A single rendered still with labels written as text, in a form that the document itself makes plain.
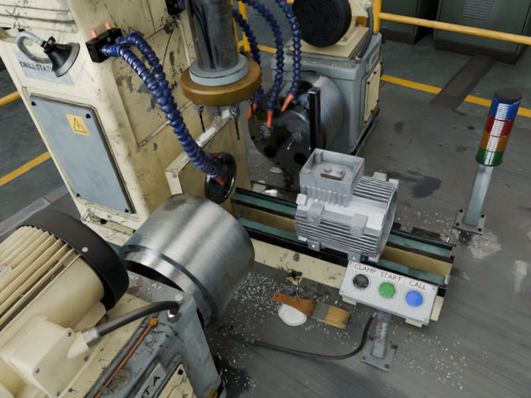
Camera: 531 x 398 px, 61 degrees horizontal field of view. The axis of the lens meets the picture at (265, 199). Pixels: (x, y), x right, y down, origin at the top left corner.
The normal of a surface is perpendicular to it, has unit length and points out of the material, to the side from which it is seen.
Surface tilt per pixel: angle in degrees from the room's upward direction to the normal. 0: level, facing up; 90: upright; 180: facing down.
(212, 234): 40
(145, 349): 0
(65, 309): 81
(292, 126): 90
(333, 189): 90
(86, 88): 90
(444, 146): 0
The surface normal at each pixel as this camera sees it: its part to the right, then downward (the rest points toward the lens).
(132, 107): 0.89, 0.24
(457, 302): -0.09, -0.74
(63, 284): 0.67, -0.24
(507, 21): -0.62, 0.56
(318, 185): -0.44, 0.63
